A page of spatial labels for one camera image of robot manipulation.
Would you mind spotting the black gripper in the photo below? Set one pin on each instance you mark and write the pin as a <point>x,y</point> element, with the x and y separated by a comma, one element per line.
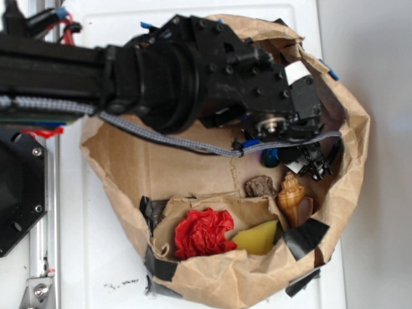
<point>195,69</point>

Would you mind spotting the dark green plastic pickle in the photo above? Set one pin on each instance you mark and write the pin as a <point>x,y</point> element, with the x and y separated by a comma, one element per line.
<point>269,158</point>

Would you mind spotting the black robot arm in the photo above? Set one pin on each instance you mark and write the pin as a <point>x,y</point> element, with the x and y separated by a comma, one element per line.
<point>107,78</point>

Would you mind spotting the blue tape strip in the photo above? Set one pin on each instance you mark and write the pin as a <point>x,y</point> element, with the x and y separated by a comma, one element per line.
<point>330,71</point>

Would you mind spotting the brown rock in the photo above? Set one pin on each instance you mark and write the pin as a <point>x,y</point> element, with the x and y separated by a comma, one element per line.
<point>260,186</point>

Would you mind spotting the orange spiral seashell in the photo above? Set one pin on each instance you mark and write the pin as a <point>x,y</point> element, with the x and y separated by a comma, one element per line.
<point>289,198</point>

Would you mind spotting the crumpled red paper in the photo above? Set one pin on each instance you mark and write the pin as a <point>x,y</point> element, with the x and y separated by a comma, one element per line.
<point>202,233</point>

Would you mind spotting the yellow sponge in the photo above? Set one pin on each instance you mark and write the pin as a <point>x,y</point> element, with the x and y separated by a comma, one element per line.
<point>258,240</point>

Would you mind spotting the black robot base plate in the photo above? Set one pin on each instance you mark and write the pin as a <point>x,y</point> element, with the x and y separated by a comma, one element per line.
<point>23,186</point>

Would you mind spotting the aluminium frame rail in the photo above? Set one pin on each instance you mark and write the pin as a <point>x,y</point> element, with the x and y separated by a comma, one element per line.
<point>43,287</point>

